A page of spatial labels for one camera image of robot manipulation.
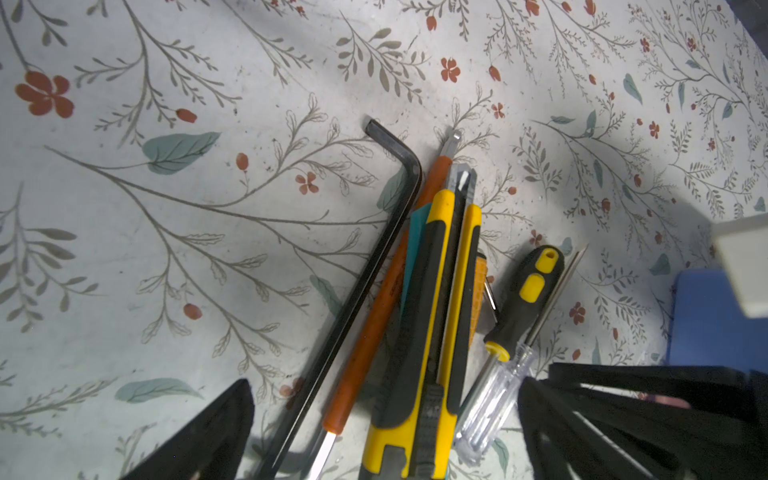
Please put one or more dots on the clear handled screwdriver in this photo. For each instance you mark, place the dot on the clear handled screwdriver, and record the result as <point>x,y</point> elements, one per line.
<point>489,403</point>

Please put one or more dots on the orange handled tool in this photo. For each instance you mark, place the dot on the orange handled tool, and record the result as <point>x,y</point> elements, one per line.
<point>375,326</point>

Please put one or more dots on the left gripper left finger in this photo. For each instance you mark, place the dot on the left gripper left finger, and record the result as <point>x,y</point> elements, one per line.
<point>210,446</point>

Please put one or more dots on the yellow black screwdriver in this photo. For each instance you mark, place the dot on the yellow black screwdriver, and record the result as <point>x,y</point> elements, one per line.
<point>535,287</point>

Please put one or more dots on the yellow black utility knife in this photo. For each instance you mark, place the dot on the yellow black utility knife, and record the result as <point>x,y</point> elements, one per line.
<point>413,426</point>

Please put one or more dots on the white blue plastic toolbox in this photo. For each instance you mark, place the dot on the white blue plastic toolbox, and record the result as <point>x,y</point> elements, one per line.
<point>720,315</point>

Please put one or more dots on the teal handled tool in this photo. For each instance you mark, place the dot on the teal handled tool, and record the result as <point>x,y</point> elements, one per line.
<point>418,220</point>

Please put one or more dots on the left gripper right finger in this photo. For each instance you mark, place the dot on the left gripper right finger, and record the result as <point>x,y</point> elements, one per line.
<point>645,422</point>

